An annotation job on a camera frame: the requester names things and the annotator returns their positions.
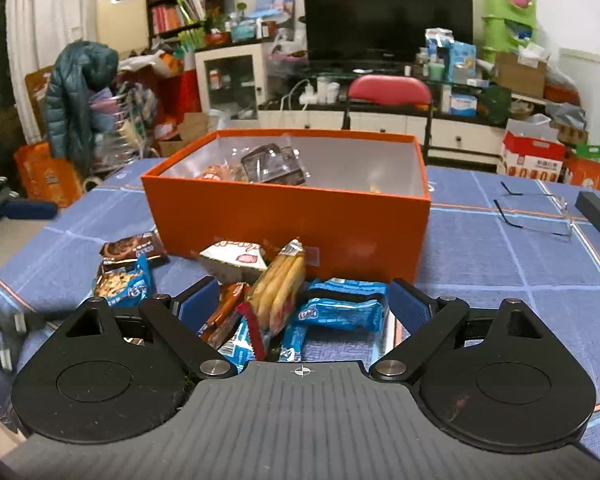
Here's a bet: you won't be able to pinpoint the blue cookie packet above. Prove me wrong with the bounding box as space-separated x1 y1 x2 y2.
92 254 155 308

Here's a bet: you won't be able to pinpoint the green orange gift carton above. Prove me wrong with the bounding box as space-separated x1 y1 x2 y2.
565 144 600 192

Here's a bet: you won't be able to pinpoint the blue wafer packet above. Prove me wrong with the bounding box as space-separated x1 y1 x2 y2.
307 278 388 303
279 325 308 362
292 297 385 333

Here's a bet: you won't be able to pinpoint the blue white tissue box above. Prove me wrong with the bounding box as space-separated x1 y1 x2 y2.
449 94 478 117

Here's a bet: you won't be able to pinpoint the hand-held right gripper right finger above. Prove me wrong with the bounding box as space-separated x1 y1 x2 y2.
369 278 541 381

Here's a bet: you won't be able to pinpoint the white plastic bag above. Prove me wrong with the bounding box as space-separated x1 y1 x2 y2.
207 108 233 132

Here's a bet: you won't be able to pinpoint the orange cardboard box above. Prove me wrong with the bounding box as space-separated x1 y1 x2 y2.
141 128 432 286

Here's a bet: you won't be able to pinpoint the white glass-door cabinet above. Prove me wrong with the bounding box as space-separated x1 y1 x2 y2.
195 42 268 122

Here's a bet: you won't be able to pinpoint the blue white carton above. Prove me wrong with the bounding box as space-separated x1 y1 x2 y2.
449 42 477 83

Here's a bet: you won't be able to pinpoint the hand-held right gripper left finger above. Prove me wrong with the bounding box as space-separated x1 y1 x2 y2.
62 276 238 378

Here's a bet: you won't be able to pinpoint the open brown cardboard box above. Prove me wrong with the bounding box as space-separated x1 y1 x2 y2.
495 51 548 100

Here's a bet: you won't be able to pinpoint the black television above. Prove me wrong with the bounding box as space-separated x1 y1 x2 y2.
301 0 474 63

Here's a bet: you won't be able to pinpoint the brown cookie packet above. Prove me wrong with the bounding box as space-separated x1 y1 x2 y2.
100 231 170 267

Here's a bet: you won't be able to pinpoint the red orange sausage packet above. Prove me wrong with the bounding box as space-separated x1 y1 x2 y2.
197 281 251 346

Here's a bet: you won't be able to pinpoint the silver packet with orange label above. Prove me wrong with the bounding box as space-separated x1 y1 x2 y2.
195 162 246 182

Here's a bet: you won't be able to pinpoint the red fabric cover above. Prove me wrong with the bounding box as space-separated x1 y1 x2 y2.
157 67 202 126

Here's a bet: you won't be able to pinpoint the white appliance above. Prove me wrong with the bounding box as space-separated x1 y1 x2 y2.
557 47 600 153

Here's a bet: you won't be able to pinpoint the dark green bag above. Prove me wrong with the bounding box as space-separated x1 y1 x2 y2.
480 85 512 126

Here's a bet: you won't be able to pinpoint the clear breadstick packet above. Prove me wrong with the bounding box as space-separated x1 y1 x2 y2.
245 239 307 336

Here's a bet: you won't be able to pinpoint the clear brown snack packet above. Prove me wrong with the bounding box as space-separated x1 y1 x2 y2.
240 142 311 185

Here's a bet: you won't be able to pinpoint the beige standing air conditioner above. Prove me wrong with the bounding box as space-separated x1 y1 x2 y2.
96 0 150 56

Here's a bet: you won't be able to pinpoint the white triangular snack packet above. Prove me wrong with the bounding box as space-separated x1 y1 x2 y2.
198 237 268 286

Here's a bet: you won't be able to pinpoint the green plastic shelf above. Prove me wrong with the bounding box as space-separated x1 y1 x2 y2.
481 0 538 63

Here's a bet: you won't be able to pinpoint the thin-framed eyeglasses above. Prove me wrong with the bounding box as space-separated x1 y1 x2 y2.
494 181 576 242

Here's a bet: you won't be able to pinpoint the orange printed carton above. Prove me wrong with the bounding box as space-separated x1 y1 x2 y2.
14 142 83 210

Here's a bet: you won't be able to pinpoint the flat cardboard sheet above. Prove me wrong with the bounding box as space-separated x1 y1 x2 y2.
24 66 56 146

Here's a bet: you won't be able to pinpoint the white black TV stand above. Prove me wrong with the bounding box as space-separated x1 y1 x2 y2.
257 62 551 166

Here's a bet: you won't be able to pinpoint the red chair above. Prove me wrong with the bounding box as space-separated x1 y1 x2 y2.
342 75 435 158

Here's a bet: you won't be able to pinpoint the red white gift carton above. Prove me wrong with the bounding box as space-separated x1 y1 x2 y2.
496 119 567 183

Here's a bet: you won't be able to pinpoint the white curtain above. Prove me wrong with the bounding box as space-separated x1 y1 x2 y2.
5 0 101 146

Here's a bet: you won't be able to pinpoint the dark bookshelf with books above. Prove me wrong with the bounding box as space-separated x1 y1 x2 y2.
145 0 241 48

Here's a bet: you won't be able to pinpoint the teal puffer jacket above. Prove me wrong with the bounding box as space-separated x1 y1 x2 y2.
44 41 120 176

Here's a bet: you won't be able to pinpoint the blue white snack packet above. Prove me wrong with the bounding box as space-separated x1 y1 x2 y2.
217 317 261 373

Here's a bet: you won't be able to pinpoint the metal wire cart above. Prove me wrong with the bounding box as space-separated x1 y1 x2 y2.
87 77 161 181

